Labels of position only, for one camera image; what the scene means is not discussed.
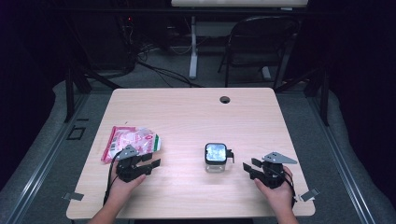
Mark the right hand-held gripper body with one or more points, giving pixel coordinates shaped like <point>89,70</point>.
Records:
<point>272,174</point>

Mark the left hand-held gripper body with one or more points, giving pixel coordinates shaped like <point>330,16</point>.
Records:
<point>132,169</point>

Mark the pink plastic bag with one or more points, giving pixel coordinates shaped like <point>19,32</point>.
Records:
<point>134,140</point>

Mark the clear jar with black lid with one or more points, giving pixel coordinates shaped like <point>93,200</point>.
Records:
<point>215,155</point>

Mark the person's left hand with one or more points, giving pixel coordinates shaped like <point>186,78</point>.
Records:
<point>123,189</point>

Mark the person's right hand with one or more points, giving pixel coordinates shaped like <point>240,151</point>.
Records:
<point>280,197</point>

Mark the grey tape piece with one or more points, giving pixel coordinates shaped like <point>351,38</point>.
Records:
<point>73,196</point>
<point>309,194</point>

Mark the black tape strip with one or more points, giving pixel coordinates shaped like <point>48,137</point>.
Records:
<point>82,119</point>

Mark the black tape square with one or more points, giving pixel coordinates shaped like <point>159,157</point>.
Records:
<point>68,133</point>

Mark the white desk foot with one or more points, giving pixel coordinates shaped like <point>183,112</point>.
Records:
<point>266,73</point>

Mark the white desk leg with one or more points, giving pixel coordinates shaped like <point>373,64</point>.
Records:
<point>193,53</point>

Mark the dark computer tower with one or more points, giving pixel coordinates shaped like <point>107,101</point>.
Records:
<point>106,43</point>

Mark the black folding chair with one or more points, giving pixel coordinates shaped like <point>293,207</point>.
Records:
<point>258,37</point>

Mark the white desk top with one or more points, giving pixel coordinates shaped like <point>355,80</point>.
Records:
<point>239,2</point>

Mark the metal floor rail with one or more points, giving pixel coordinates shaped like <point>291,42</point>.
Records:
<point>40,171</point>
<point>342,168</point>

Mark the black metal frame stand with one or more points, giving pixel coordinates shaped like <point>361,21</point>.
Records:
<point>70,93</point>
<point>323,93</point>

